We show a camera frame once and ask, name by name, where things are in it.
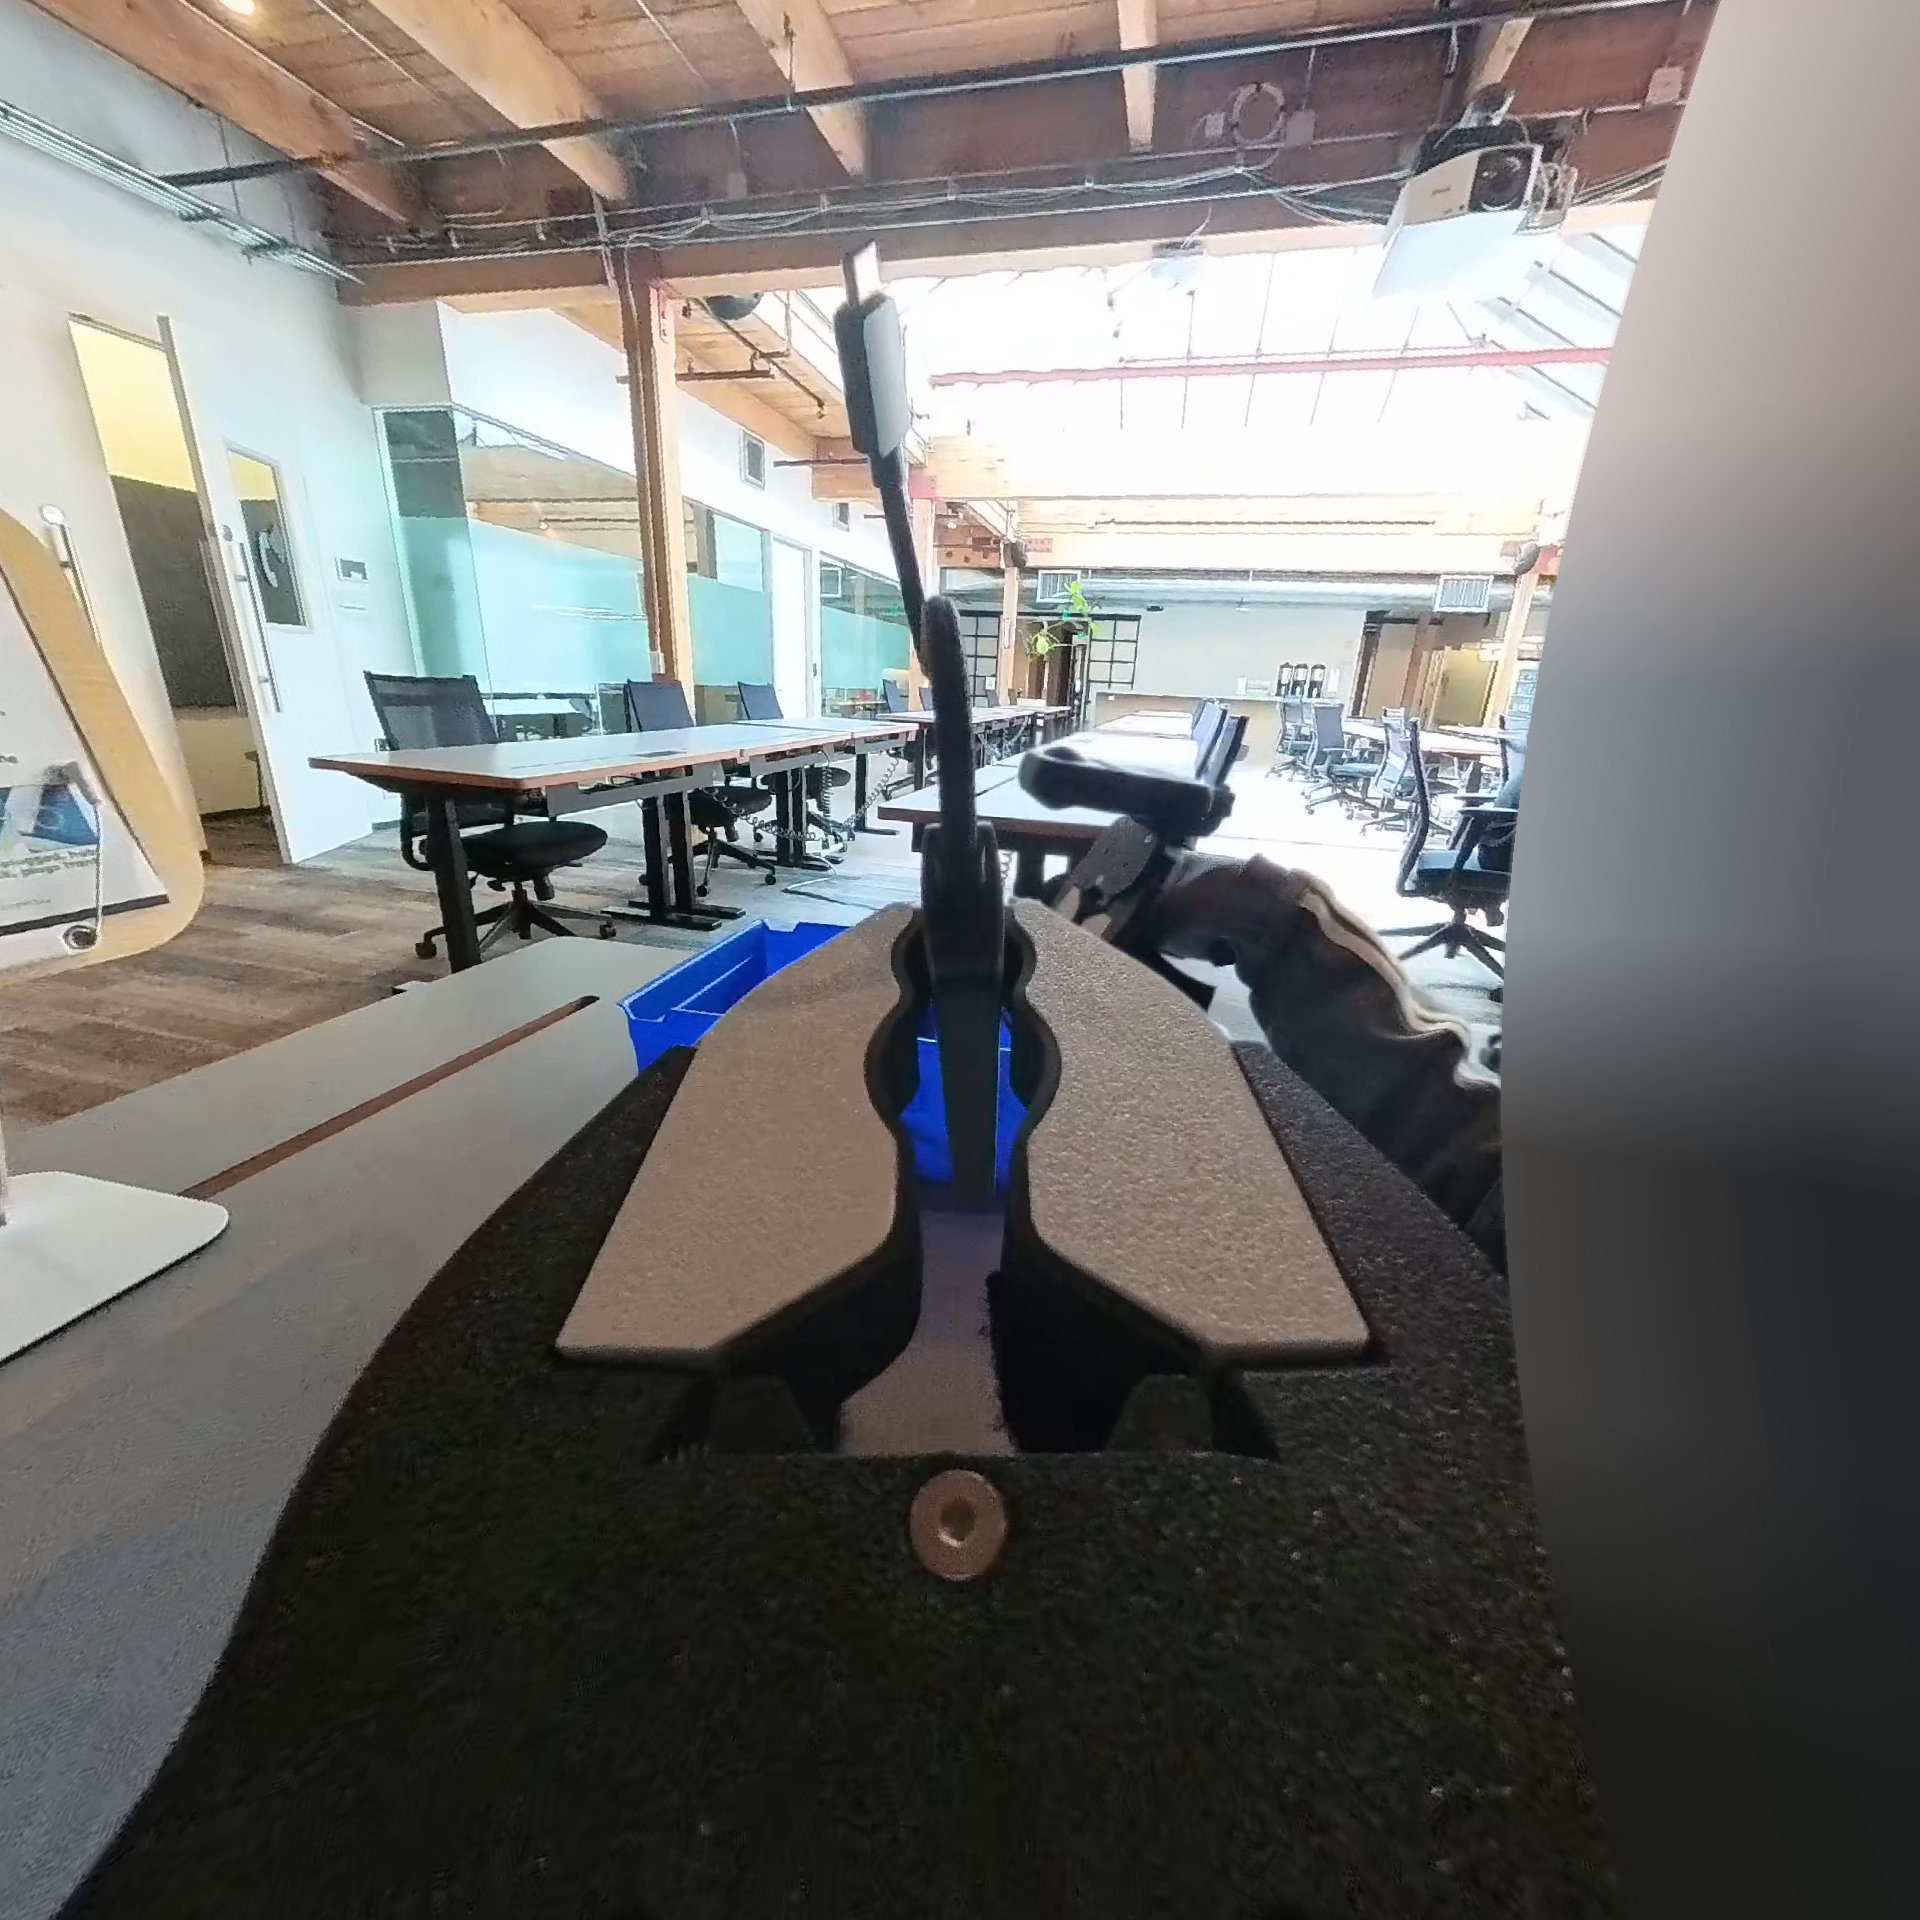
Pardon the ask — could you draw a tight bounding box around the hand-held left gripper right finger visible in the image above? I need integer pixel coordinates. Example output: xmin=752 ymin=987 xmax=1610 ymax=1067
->
xmin=997 ymin=897 xmax=1373 ymax=1369

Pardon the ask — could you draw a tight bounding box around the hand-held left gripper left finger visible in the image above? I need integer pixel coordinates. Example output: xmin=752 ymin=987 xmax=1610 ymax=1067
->
xmin=560 ymin=900 xmax=941 ymax=1382

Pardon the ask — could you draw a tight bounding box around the blue plastic bin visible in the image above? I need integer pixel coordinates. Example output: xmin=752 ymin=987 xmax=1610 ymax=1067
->
xmin=620 ymin=917 xmax=1039 ymax=1192

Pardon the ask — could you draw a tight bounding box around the black usb hub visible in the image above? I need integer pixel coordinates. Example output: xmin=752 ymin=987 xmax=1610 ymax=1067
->
xmin=912 ymin=593 xmax=1016 ymax=1210

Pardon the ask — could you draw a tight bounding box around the black usb hub cable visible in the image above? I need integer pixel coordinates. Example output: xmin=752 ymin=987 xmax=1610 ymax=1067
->
xmin=831 ymin=245 xmax=950 ymax=819

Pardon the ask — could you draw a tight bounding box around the person's right forearm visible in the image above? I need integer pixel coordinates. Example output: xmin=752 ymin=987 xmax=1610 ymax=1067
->
xmin=1118 ymin=852 xmax=1509 ymax=1268

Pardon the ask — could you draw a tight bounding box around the wooden office desk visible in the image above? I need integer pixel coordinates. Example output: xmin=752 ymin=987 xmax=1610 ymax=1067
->
xmin=878 ymin=708 xmax=1210 ymax=908
xmin=307 ymin=715 xmax=920 ymax=971

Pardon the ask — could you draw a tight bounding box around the black office chair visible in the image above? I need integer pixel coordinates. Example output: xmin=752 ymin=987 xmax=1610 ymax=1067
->
xmin=364 ymin=667 xmax=614 ymax=964
xmin=1292 ymin=691 xmax=1520 ymax=1000

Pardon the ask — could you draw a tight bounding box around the wooden support column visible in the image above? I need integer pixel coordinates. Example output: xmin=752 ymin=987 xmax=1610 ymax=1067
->
xmin=620 ymin=254 xmax=701 ymax=698

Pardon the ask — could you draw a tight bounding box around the white document stand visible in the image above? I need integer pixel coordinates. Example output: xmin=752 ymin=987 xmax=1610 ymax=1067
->
xmin=0 ymin=1118 xmax=235 ymax=1369

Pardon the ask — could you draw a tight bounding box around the white ceiling projector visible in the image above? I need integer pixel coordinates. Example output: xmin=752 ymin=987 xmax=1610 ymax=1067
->
xmin=1376 ymin=128 xmax=1574 ymax=301

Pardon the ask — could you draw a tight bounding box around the instruction sheet on stand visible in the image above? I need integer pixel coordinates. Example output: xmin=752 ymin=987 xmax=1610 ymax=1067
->
xmin=0 ymin=506 xmax=207 ymax=981

